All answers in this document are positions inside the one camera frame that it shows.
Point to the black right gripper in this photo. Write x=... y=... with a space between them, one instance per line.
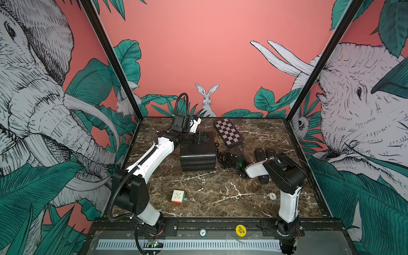
x=226 y=155

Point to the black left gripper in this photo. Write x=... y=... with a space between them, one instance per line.
x=203 y=142

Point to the black drawer cabinet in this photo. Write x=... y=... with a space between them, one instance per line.
x=198 y=158

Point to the black computer mouse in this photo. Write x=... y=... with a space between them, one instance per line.
x=264 y=179
x=260 y=155
x=270 y=152

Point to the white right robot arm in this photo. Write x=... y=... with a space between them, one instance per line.
x=288 y=176

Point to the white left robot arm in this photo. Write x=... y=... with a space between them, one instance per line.
x=130 y=197

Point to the red white chess board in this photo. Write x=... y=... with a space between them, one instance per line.
x=228 y=132

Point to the colourful puzzle cube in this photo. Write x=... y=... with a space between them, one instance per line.
x=178 y=197

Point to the yellow round sticker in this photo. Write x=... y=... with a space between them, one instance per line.
x=240 y=230

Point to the white ribbed strip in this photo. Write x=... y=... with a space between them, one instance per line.
x=170 y=244

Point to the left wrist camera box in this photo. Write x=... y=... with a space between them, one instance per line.
x=185 y=123

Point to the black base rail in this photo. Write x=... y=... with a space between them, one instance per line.
x=174 y=226

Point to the black frame post left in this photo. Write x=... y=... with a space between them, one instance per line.
x=98 y=28

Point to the black frame post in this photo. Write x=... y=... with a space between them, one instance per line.
x=346 y=19
x=98 y=28

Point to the black frame post right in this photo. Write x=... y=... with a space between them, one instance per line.
x=346 y=19

